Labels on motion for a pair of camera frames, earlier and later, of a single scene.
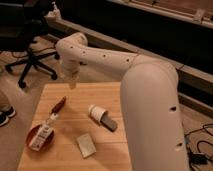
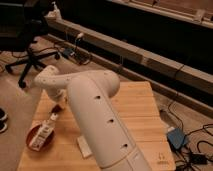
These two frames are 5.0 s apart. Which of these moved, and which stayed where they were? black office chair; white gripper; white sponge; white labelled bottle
Moved: white gripper
Stayed: black office chair; white sponge; white labelled bottle
